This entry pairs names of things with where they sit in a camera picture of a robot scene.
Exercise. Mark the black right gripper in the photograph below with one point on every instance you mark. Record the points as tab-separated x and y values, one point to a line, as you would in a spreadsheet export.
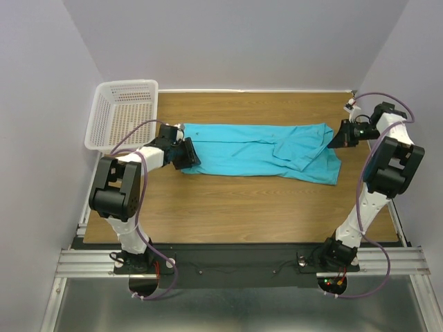
347	133

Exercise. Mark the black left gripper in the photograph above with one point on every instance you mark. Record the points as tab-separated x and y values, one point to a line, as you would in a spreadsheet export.
185	154

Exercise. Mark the turquoise blue t shirt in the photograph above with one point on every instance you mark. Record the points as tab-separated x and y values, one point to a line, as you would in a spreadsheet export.
296	152

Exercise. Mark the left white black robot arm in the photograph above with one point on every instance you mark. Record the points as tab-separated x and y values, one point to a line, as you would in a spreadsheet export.
120	184

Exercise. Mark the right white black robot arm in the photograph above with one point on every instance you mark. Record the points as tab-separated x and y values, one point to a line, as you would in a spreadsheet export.
388	171

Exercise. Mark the white perforated plastic basket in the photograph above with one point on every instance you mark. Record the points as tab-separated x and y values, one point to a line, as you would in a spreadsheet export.
123	114

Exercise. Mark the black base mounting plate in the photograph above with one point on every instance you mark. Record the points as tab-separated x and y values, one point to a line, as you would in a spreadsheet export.
249	265

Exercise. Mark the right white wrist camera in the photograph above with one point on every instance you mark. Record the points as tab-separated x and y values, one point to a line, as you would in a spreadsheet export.
353	109

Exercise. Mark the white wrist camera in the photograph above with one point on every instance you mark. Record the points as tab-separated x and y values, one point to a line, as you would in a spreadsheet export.
180	131
353	109

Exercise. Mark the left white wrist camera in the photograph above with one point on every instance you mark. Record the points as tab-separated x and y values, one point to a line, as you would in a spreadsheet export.
180	131

